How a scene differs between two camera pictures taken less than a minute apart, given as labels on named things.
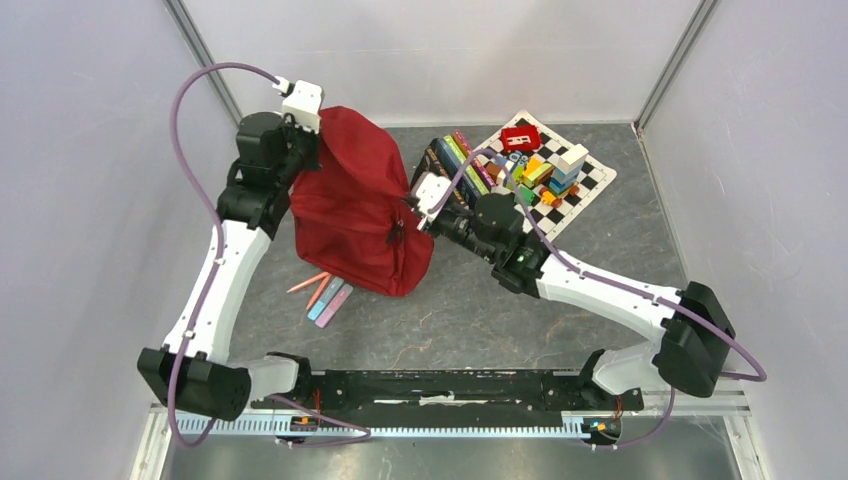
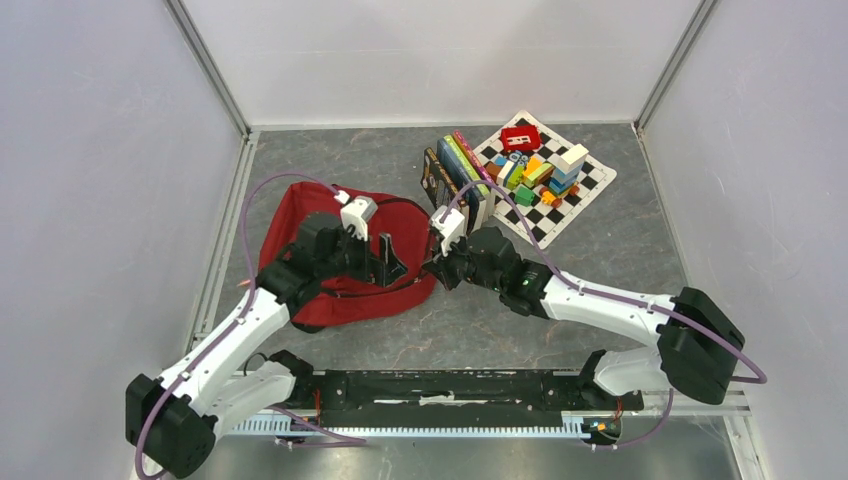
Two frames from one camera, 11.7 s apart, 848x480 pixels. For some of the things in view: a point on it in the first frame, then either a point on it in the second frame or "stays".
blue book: x=453 y=163 stays
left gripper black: x=311 y=138 -> x=371 y=269
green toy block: x=527 y=194 stays
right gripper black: x=431 y=225 -> x=442 y=269
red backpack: x=353 y=222 -> x=407 y=226
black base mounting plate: x=457 y=399 stays
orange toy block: x=548 y=198 stays
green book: x=471 y=170 stays
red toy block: x=520 y=138 stays
